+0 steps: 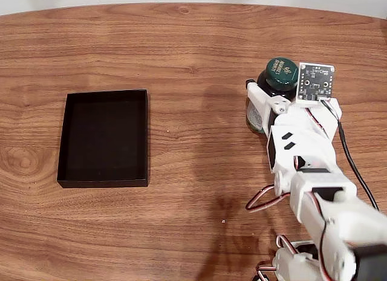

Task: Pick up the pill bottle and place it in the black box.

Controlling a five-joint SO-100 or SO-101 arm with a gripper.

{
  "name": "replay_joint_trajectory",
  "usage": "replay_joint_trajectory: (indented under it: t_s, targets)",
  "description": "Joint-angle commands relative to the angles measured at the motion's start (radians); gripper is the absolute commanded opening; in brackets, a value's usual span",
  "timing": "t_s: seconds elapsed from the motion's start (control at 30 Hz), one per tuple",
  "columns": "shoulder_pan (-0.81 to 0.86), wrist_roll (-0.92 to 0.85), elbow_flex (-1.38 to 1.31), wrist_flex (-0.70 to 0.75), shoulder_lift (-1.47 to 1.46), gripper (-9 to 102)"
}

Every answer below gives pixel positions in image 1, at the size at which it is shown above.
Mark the green-capped dark pill bottle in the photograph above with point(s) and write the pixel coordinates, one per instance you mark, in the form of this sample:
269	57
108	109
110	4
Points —
281	72

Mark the black shallow open box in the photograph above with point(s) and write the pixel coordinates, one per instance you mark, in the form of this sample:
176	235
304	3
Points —
102	139

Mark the black camera board white mount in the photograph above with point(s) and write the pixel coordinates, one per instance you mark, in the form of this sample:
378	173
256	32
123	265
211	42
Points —
316	81

